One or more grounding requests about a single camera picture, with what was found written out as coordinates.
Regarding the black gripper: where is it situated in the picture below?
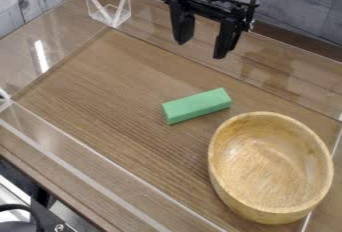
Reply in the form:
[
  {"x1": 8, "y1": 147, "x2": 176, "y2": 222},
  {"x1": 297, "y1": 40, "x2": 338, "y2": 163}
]
[{"x1": 166, "y1": 0, "x2": 259, "y2": 59}]

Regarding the green rectangular block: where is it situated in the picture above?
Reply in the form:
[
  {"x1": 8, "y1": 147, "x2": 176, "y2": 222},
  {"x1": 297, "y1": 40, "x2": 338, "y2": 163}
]
[{"x1": 162, "y1": 88, "x2": 232, "y2": 125}]

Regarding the wooden bowl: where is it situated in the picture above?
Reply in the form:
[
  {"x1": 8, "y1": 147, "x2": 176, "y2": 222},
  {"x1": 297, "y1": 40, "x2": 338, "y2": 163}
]
[{"x1": 207, "y1": 111, "x2": 334, "y2": 225}]

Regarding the black metal table clamp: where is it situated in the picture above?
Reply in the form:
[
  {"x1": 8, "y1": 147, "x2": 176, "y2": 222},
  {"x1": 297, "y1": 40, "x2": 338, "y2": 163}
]
[{"x1": 29, "y1": 199, "x2": 80, "y2": 232}]

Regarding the clear acrylic corner bracket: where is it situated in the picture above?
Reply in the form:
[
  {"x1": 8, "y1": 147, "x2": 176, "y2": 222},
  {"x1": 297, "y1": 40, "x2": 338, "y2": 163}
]
[{"x1": 86, "y1": 0, "x2": 131, "y2": 28}]

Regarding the black cable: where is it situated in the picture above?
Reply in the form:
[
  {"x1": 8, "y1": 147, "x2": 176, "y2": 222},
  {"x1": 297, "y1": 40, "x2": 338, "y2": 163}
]
[{"x1": 0, "y1": 203, "x2": 41, "y2": 232}]

